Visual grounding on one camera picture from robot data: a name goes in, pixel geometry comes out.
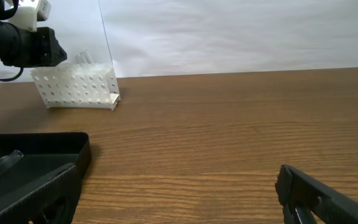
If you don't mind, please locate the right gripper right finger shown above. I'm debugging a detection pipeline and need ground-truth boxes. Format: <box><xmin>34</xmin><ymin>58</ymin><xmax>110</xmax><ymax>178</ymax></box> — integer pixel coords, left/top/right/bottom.
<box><xmin>274</xmin><ymin>164</ymin><xmax>358</xmax><ymax>224</ymax></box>

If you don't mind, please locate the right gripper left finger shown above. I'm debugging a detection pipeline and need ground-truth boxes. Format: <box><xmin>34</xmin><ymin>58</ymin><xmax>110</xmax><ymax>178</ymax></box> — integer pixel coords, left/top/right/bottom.
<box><xmin>0</xmin><ymin>163</ymin><xmax>84</xmax><ymax>224</ymax></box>

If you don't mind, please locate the white test tube rack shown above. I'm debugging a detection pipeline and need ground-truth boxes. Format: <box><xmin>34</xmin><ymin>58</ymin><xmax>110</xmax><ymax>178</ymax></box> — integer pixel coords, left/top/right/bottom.
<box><xmin>30</xmin><ymin>62</ymin><xmax>121</xmax><ymax>111</ymax></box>

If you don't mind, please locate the black tray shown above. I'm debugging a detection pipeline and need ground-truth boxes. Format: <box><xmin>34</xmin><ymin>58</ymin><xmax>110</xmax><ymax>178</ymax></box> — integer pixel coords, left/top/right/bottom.
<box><xmin>0</xmin><ymin>132</ymin><xmax>92</xmax><ymax>215</ymax></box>

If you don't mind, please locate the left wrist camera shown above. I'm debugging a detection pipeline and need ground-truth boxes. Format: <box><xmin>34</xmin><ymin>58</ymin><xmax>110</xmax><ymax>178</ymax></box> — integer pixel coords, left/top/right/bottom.
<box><xmin>6</xmin><ymin>0</ymin><xmax>52</xmax><ymax>32</ymax></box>

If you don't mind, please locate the black cable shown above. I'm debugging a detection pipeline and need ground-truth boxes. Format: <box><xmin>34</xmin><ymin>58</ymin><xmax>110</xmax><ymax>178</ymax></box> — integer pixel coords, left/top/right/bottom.
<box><xmin>0</xmin><ymin>67</ymin><xmax>25</xmax><ymax>83</ymax></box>

